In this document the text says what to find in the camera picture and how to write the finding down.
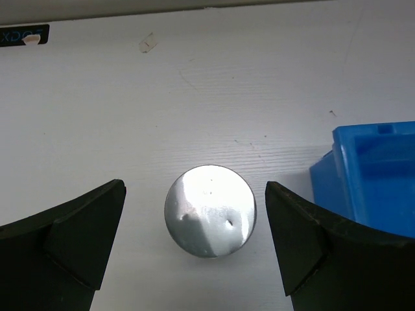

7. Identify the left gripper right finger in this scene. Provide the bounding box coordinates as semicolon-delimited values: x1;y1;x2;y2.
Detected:
265;181;414;310

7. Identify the blue plastic divided bin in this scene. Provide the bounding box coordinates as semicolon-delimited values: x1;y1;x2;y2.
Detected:
309;121;414;237

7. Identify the white shaker silver cap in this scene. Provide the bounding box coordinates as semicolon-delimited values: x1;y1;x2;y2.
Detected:
164;165;257;259

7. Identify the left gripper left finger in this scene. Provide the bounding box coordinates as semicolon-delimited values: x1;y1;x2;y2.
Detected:
1;179;126;310

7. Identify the left black corner label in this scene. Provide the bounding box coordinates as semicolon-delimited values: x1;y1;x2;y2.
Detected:
1;24;50;47

